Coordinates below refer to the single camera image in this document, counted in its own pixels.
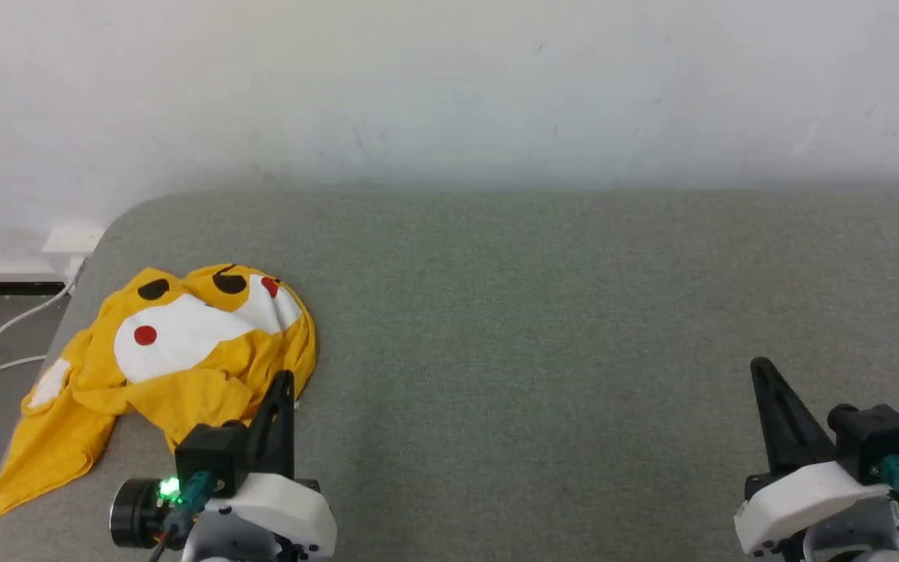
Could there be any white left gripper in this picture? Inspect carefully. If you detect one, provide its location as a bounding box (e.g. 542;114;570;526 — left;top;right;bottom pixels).
184;371;338;562

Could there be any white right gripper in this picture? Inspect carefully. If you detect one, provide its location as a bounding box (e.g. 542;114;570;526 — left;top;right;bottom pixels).
734;357;892;557

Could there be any yellow cartoon face shirt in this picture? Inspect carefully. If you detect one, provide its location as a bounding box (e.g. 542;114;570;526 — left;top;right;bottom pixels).
0;264;318;518

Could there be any grey fabric sofa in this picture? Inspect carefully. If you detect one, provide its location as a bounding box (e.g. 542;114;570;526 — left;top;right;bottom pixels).
0;190;899;562

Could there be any black baseboard strip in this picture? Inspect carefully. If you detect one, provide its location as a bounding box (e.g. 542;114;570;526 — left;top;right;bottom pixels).
0;280;69;297

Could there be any teal plug left gripper cable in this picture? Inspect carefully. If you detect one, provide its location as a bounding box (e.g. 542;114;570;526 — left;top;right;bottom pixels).
149;470;215;562

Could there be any short white floor cable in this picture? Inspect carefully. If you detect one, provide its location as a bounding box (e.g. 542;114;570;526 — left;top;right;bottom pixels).
0;354;49;382

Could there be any white wall socket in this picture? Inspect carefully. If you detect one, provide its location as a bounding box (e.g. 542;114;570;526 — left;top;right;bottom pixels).
41;224;106;255

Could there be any long white floor cable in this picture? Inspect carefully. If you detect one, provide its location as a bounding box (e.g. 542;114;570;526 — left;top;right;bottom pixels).
0;256;85;393

